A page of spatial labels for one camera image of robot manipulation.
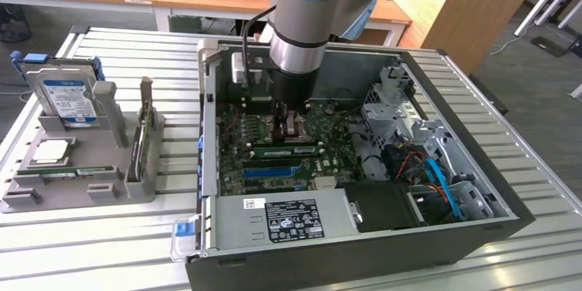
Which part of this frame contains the black floor box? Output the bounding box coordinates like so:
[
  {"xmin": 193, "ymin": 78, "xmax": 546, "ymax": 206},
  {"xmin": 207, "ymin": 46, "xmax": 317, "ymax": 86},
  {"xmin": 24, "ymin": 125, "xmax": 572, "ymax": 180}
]
[{"xmin": 529, "ymin": 35, "xmax": 570, "ymax": 57}]

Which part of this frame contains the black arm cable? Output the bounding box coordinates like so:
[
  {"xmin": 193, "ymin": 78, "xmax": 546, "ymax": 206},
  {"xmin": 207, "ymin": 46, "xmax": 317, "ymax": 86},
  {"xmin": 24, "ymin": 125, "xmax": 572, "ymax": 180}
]
[{"xmin": 241, "ymin": 5, "xmax": 278, "ymax": 67}]

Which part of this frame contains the black mesh bin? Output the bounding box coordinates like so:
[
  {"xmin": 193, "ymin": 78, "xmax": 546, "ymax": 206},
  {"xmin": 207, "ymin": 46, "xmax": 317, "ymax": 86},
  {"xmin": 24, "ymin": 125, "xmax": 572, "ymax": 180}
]
[{"xmin": 0, "ymin": 3, "xmax": 34, "ymax": 44}]

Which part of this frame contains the black open PC case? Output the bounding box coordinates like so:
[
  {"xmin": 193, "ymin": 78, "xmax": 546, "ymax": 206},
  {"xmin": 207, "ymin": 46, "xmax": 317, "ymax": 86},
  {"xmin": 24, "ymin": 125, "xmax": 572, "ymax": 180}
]
[{"xmin": 170, "ymin": 38, "xmax": 536, "ymax": 291}]

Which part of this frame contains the green RAM stick in slot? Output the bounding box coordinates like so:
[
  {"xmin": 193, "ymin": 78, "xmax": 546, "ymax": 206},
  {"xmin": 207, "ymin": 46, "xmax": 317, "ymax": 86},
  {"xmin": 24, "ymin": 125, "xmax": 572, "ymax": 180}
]
[{"xmin": 251, "ymin": 145, "xmax": 318, "ymax": 159}]

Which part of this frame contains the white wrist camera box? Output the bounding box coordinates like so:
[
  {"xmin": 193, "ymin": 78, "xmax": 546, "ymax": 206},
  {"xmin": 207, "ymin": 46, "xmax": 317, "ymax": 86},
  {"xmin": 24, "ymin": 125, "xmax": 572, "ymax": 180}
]
[{"xmin": 230, "ymin": 52, "xmax": 253, "ymax": 85}]

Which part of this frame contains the silver CPU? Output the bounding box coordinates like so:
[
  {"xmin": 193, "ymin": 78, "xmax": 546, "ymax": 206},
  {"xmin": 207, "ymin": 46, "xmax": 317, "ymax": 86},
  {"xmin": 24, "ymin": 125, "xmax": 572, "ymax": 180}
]
[{"xmin": 27, "ymin": 138, "xmax": 78, "ymax": 166}]

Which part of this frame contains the blue disk caddy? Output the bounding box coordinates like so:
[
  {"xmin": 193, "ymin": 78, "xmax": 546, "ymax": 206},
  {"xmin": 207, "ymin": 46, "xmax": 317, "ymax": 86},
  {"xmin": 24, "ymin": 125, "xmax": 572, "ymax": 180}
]
[{"xmin": 10, "ymin": 50, "xmax": 107, "ymax": 84}]

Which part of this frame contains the blue expansion slot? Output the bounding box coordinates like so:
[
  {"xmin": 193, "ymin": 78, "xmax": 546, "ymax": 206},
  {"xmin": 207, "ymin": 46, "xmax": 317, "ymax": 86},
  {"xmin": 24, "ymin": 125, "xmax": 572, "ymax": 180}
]
[{"xmin": 242, "ymin": 166, "xmax": 298, "ymax": 180}]

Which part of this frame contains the green chair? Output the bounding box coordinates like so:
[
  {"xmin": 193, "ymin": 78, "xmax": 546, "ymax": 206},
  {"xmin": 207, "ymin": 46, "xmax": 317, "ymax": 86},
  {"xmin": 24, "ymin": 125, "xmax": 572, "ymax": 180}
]
[{"xmin": 167, "ymin": 14, "xmax": 205, "ymax": 33}]

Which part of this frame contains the hard disk blue label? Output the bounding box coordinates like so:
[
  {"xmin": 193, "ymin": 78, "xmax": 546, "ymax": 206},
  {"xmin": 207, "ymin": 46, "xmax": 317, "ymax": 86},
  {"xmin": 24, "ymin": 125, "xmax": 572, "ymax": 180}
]
[{"xmin": 24, "ymin": 67, "xmax": 99, "ymax": 130}]

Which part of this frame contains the green motherboard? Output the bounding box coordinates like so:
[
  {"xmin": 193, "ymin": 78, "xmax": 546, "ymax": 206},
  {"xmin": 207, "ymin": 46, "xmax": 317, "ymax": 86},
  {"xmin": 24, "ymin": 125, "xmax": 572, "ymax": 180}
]
[{"xmin": 214, "ymin": 99, "xmax": 367, "ymax": 197}]

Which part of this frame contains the metal disk bay cage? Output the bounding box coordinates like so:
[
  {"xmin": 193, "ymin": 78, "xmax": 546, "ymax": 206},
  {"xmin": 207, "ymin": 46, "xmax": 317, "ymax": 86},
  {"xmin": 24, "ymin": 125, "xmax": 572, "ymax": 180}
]
[{"xmin": 359, "ymin": 64, "xmax": 456, "ymax": 155}]

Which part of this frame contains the wooden cabinet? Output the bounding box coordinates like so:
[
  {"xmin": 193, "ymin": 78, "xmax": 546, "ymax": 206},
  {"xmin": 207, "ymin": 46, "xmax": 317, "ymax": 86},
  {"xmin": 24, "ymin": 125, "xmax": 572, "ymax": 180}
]
[{"xmin": 375, "ymin": 0, "xmax": 545, "ymax": 76}]

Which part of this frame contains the grey parts rack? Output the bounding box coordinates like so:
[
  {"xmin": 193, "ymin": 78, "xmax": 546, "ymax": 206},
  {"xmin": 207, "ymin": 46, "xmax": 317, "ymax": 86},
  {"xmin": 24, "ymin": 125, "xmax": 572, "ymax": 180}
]
[{"xmin": 0, "ymin": 79, "xmax": 169, "ymax": 215}]

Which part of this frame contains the green RAM stick on rack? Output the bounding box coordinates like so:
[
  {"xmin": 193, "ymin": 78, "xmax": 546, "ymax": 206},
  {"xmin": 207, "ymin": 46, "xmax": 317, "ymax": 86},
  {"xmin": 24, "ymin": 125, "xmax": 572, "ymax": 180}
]
[{"xmin": 16, "ymin": 164, "xmax": 115, "ymax": 182}]

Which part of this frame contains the grey power supply with label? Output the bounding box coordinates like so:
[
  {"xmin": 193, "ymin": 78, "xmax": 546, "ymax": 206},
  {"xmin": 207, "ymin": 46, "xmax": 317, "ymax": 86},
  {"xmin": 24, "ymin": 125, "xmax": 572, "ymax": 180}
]
[{"xmin": 205, "ymin": 188, "xmax": 361, "ymax": 251}]

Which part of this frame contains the CPU socket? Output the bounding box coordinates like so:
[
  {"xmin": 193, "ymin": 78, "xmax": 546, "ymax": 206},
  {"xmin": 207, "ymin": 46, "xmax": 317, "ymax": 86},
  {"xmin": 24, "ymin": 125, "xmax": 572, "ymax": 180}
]
[{"xmin": 245, "ymin": 112, "xmax": 315, "ymax": 146}]

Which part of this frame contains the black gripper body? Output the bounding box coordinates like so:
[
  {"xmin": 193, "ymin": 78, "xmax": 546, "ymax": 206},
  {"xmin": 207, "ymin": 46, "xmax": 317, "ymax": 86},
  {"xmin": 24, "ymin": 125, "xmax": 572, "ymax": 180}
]
[{"xmin": 271, "ymin": 68, "xmax": 321, "ymax": 113}]

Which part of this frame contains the blue flat wire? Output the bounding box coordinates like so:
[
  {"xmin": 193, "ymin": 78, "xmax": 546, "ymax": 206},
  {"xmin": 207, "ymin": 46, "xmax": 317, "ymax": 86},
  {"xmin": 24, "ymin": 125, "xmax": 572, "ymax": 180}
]
[{"xmin": 425, "ymin": 155, "xmax": 461, "ymax": 224}]

